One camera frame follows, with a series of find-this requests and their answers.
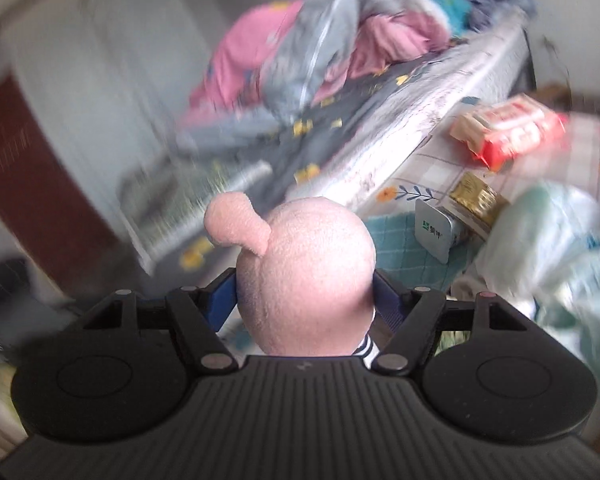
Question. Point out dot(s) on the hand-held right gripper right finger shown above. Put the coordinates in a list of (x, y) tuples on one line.
[(387, 302)]

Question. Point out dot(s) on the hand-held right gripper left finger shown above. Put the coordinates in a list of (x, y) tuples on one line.
[(222, 300)]

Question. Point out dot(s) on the teal checkered towel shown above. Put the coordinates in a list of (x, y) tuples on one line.
[(405, 255)]

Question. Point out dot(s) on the pink plush doll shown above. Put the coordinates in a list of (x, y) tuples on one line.
[(305, 270)]

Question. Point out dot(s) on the white plastic bag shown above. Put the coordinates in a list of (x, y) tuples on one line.
[(545, 240)]

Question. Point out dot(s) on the small white grey box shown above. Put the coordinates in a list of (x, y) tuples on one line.
[(432, 230)]

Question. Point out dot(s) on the gold foil packet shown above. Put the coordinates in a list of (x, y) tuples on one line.
[(475, 197)]

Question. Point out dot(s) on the checkered floral mat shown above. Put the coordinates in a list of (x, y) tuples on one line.
[(430, 170)]

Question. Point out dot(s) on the grey yellow-patterned bedsheet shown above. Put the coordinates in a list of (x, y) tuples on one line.
[(290, 155)]

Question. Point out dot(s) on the white pink-lined mattress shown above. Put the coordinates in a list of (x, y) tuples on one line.
[(430, 105)]

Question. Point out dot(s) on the red wet wipes pack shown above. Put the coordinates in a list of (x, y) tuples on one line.
[(515, 127)]

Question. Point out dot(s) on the dark red door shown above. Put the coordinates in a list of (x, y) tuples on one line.
[(40, 175)]

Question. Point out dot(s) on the pink and grey quilt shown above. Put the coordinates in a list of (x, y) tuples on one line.
[(250, 55)]

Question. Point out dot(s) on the blue grey garment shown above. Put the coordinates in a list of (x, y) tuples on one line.
[(505, 7)]

